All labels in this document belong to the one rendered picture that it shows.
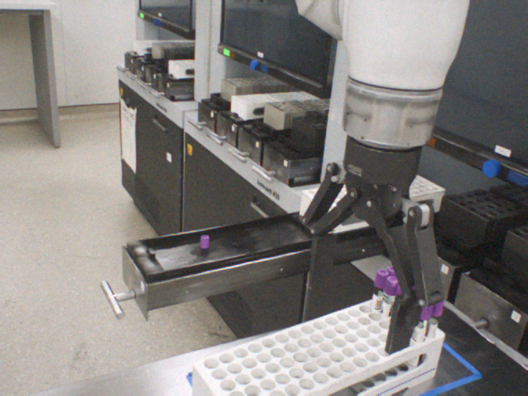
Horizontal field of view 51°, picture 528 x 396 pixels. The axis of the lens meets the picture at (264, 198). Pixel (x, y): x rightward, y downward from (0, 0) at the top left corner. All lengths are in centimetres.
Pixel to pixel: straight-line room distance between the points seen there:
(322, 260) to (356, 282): 59
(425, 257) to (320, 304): 88
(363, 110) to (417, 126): 5
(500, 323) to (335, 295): 46
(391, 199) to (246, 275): 46
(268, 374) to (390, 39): 36
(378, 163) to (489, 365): 37
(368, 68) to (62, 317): 185
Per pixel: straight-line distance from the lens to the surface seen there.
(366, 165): 55
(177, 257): 97
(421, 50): 51
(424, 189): 120
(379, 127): 53
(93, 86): 452
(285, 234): 106
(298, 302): 151
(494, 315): 102
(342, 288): 133
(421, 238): 55
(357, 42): 52
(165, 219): 241
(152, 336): 210
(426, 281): 56
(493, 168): 102
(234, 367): 64
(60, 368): 201
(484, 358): 83
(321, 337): 69
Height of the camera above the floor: 130
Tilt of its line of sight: 24 degrees down
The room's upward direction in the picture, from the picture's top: 5 degrees clockwise
